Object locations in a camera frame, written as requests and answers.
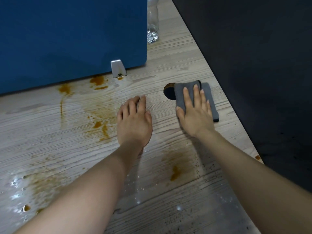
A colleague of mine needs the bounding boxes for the brown liquid spill stains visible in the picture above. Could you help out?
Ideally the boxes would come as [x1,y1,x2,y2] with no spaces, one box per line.
[58,75,186,182]

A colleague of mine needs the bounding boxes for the person's right hand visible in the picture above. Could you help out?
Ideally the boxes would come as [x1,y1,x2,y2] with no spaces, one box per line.
[176,84,216,139]

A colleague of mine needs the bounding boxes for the grey cleaning cloth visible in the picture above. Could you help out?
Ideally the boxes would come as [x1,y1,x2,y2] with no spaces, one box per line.
[174,80,220,123]

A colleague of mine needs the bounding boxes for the person's left hand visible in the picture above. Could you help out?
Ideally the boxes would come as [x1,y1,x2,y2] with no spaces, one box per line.
[117,95,153,148]

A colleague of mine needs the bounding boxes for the person's left forearm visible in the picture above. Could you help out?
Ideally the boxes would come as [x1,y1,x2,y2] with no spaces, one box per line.
[12,140,148,234]

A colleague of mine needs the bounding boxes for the round brown cable grommet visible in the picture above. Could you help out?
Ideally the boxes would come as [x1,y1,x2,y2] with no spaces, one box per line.
[163,83,176,101]

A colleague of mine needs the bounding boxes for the person's right forearm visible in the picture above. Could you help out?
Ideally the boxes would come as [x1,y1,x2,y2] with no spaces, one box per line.
[195,129,312,234]

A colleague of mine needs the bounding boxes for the silver metal divider bracket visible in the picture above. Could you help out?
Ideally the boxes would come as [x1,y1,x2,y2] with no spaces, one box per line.
[110,59,128,78]

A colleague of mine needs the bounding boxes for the blue desk divider panel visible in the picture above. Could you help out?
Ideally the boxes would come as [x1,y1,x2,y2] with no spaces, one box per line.
[0,0,148,95]

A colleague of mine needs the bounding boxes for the clear plastic bottle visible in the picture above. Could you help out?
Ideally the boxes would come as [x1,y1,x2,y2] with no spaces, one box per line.
[146,0,160,44]

